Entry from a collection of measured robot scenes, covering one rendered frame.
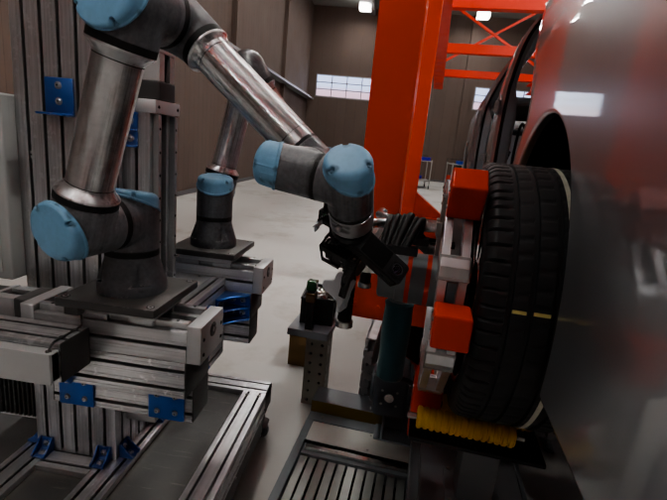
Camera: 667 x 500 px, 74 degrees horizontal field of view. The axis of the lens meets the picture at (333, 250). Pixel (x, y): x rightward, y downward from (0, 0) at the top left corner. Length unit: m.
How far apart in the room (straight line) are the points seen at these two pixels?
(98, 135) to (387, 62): 1.10
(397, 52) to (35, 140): 1.14
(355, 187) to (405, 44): 1.12
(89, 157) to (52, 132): 0.44
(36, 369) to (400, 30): 1.45
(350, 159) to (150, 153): 0.72
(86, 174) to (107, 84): 0.16
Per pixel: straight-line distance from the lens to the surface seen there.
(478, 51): 10.40
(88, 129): 0.90
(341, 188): 0.65
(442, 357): 1.03
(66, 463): 1.61
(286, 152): 0.70
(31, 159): 1.40
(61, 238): 0.94
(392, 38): 1.73
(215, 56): 0.92
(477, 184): 0.99
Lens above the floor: 1.19
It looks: 13 degrees down
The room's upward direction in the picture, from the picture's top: 6 degrees clockwise
